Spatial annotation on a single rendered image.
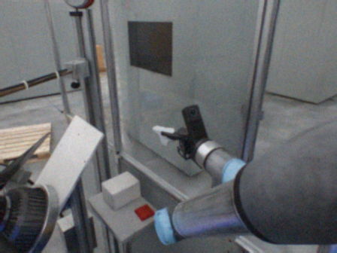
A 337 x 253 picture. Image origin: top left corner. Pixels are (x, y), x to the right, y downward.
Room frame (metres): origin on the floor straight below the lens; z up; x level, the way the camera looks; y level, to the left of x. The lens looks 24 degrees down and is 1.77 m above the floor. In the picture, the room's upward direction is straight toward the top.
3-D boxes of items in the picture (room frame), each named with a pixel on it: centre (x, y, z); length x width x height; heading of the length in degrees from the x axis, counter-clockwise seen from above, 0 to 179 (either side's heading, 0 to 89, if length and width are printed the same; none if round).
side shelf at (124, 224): (0.98, 0.23, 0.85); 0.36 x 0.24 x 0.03; 41
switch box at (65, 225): (0.92, 0.46, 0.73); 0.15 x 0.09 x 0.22; 131
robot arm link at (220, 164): (0.47, -0.15, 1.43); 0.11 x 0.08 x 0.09; 25
